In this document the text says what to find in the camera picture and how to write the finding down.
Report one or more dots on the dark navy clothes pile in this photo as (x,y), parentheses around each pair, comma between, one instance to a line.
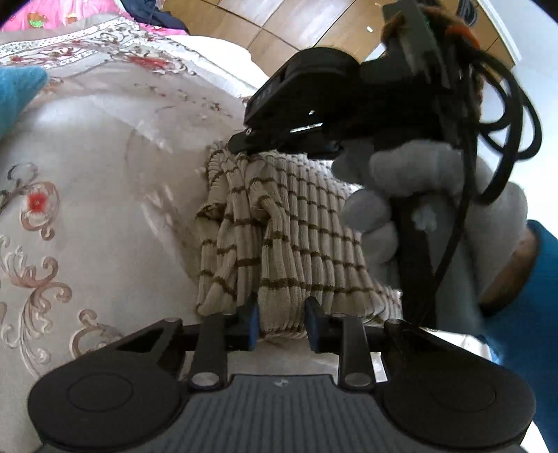
(151,15)

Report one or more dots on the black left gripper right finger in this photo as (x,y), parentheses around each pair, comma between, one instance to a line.
(345,336)

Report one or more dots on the blue towel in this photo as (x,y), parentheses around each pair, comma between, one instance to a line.
(19,86)

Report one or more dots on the pink floral quilt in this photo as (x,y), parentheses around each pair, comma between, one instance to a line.
(51,14)

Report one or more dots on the floral satin bedspread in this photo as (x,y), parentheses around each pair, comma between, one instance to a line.
(102,177)

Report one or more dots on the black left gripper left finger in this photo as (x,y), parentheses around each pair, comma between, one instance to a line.
(219,335)

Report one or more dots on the beige brown striped sweater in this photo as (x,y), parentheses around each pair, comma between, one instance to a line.
(270,229)

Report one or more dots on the wooden wardrobe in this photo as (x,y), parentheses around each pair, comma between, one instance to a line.
(273,30)

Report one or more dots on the grey gloved right hand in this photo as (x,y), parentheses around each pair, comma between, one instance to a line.
(433,173)

